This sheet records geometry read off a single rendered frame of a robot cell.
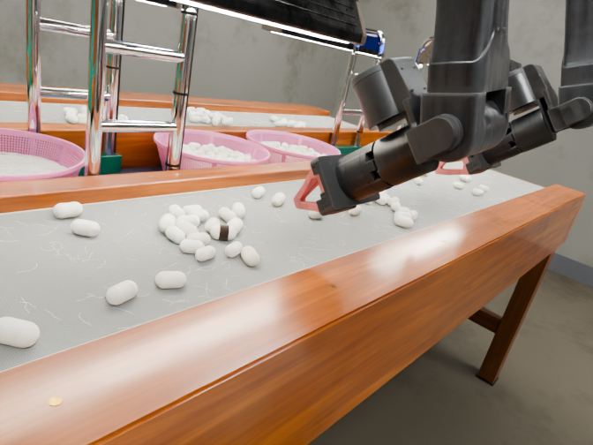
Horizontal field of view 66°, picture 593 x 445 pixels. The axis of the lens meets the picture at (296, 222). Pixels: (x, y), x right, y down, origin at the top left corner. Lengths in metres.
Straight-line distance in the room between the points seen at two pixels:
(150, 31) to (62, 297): 2.19
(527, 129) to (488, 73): 0.38
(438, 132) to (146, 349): 0.32
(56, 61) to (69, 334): 2.00
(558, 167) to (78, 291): 3.08
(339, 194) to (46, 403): 0.35
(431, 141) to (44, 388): 0.37
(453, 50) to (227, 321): 0.32
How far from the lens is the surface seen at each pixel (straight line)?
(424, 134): 0.45
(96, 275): 0.56
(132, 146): 1.13
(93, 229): 0.63
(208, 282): 0.55
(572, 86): 0.80
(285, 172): 0.99
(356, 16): 0.86
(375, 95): 0.51
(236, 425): 0.45
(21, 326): 0.45
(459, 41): 0.45
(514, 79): 0.83
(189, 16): 0.83
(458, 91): 0.45
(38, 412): 0.36
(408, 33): 3.69
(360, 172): 0.52
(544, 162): 3.35
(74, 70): 2.43
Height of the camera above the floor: 1.02
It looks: 21 degrees down
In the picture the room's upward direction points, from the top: 12 degrees clockwise
